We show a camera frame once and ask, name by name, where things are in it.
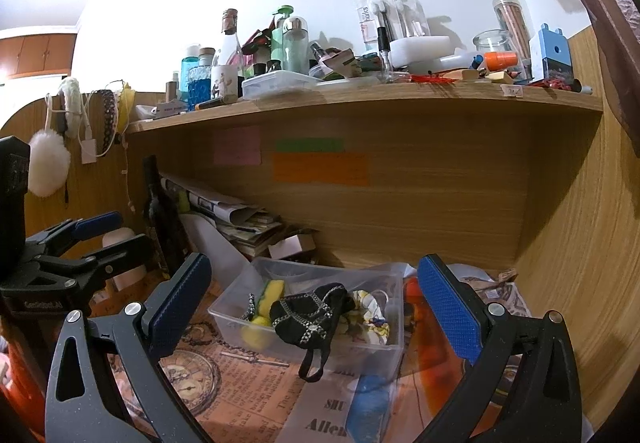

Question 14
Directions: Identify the vintage newspaper print mat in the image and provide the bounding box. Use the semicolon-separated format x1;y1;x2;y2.
89;272;362;443

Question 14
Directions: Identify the green and yellow sponge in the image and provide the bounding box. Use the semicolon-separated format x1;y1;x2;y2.
257;279;285;319

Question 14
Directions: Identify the clear jar with sticks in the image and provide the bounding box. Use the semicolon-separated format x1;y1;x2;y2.
492;0;532;77

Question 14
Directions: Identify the white fluffy pom-pom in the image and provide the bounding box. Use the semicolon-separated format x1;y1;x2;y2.
28;130;70;198

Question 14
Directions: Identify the small cardboard box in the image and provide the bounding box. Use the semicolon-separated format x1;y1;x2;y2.
268;233;316;260

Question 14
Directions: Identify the white rectangular tray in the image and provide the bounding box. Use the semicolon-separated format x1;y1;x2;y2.
242;70;320;99

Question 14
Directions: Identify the green spray bottle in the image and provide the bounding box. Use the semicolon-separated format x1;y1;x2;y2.
270;5;294;70

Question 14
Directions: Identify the orange sticky note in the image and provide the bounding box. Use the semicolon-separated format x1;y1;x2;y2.
272;151;369;186

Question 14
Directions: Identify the wooden shelf board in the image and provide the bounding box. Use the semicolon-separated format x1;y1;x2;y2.
128;82;603;134

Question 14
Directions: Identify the dark glass bottle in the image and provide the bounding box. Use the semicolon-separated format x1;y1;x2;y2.
143;155;191;276

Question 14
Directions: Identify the black chain-print fabric scrunchie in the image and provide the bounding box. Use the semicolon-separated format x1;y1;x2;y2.
270;283;355;383

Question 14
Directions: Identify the brown curtain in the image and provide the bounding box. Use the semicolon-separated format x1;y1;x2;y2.
499;0;640;159

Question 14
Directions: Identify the white ceramic mug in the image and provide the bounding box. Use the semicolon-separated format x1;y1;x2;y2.
212;65;239;102

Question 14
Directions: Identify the green sticky note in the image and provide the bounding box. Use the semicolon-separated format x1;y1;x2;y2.
274;137;345;154

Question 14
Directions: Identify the colour newspaper sheet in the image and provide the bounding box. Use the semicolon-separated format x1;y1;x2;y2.
290;266;597;443

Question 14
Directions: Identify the white patterned fabric scrunchie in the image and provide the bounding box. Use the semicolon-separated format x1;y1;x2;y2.
336;289;390;345

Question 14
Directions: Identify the orange capped tube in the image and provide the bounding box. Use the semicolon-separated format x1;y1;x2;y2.
472;52;518;72

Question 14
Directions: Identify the clear plastic storage box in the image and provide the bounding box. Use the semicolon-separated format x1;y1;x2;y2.
208;259;411;383

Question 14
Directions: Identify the blue box on shelf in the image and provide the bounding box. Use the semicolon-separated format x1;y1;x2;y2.
529;24;574;85

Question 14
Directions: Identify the stack of rolled newspapers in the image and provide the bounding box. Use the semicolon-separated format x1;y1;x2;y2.
160;172;286;259

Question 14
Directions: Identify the pink sticky note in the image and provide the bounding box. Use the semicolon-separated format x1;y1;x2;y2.
214;125;262;166

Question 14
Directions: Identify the white pump dispenser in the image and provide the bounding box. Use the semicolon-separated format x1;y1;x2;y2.
355;0;406;51

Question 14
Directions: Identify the blue liquid bottle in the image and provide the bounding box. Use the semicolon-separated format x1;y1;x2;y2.
179;45;216;111

